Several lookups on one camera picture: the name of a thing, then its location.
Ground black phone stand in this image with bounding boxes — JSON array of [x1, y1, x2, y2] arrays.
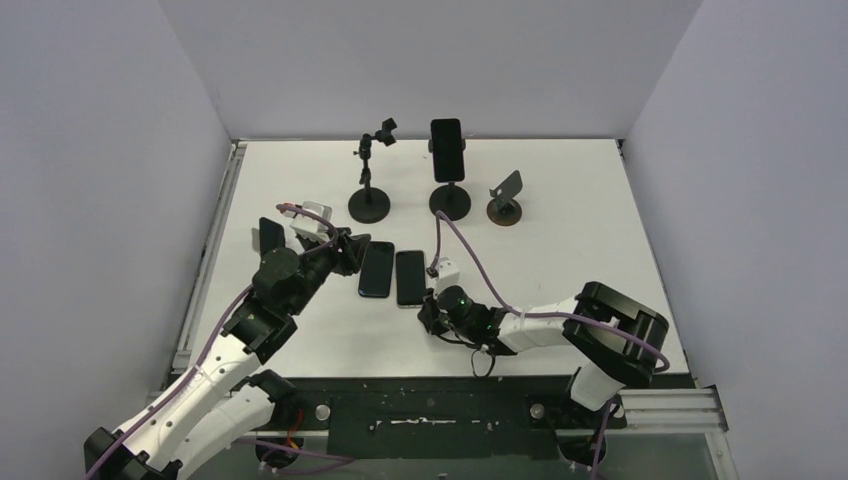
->
[[428, 138, 471, 220], [347, 118, 397, 224]]

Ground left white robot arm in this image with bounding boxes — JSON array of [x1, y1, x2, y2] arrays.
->
[[83, 228, 371, 479]]

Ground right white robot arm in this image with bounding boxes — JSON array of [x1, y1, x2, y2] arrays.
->
[[418, 281, 670, 427]]

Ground brown base phone stand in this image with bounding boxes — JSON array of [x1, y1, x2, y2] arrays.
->
[[486, 170, 523, 227]]

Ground aluminium rail left edge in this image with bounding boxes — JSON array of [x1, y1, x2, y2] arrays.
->
[[169, 140, 248, 377]]

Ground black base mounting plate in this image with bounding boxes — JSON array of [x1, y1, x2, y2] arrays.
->
[[211, 374, 697, 462]]

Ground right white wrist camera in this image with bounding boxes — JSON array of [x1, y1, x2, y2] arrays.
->
[[425, 257, 461, 296]]

